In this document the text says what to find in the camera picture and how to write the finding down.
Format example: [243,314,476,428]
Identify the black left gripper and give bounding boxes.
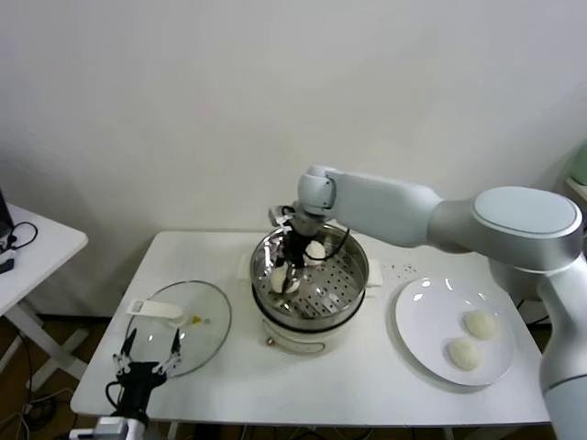
[112,327,183,417]

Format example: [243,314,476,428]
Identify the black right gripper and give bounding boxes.
[273,227,316,293]

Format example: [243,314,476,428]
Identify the white steamed baozi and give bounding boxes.
[447,337,483,370]
[461,310,499,340]
[270,268,303,294]
[305,241,327,267]

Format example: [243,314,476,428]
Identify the perforated stainless steamer basket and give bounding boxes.
[250,222,370,325]

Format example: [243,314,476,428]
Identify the cream electric cooking pot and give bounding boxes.
[235,254,385,358]

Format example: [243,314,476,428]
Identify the white side table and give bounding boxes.
[564,176,587,203]
[0,203,89,384]

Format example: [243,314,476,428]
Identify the white oval plate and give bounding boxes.
[393,277,515,386]

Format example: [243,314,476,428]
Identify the dark laptop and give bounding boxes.
[0,190,14,239]

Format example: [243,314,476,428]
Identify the pale green appliance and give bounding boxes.
[570,141,587,184]

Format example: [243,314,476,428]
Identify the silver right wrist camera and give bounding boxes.
[267,205,294,228]

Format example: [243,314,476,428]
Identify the glass lid with white handle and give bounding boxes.
[124,280,233,380]

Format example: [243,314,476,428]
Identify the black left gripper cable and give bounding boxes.
[105,379,125,413]

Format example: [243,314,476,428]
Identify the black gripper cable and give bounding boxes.
[305,222,353,267]
[105,379,125,413]

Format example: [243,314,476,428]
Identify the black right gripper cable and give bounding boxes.
[305,222,353,267]

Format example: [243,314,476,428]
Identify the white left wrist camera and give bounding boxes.
[69,415,129,440]

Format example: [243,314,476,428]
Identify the white floor cable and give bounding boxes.
[20,388,74,416]

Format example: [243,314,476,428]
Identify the thin black looped cable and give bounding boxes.
[6,222,39,252]

